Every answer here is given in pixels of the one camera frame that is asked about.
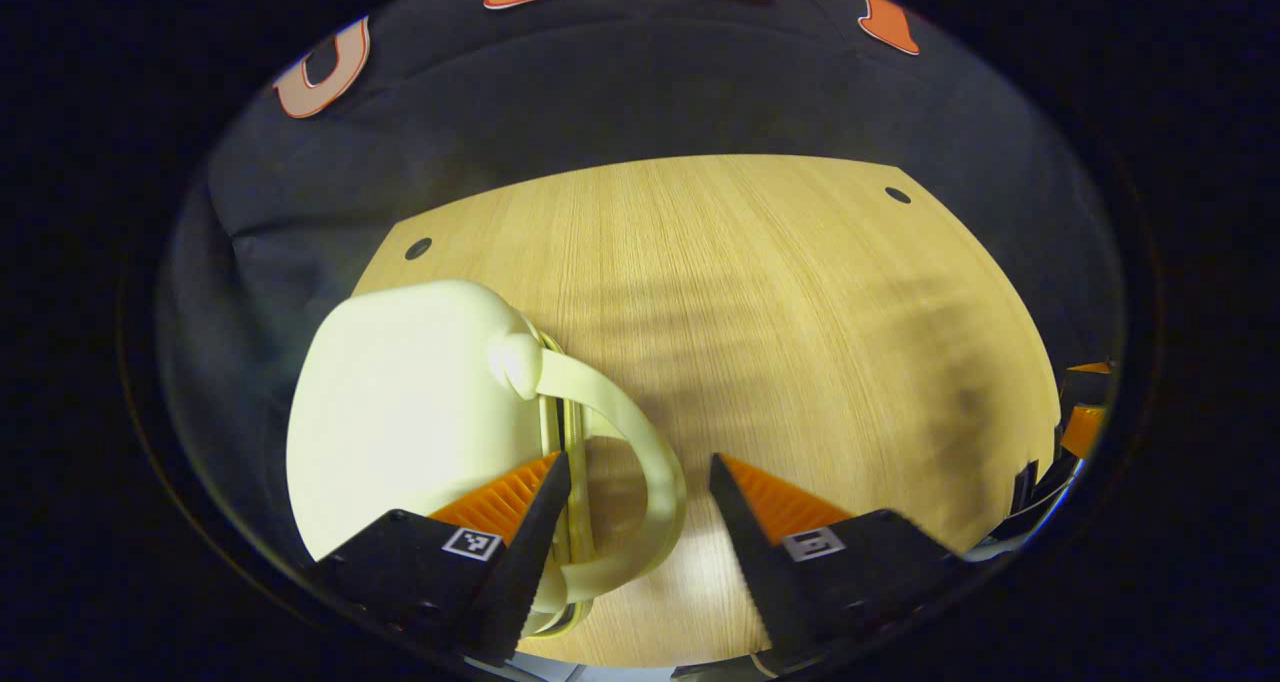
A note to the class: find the cream suitcase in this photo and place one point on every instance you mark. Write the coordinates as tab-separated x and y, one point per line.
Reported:
400	412

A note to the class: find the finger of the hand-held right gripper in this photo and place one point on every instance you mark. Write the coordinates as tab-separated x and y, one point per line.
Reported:
1082	432
1085	387

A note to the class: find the black backdrop cloth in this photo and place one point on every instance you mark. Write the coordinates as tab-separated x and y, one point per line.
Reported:
650	92

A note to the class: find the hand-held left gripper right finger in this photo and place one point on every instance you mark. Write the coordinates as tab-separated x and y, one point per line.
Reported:
745	537

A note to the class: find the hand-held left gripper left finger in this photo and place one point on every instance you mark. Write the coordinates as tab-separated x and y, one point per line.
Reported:
535	542

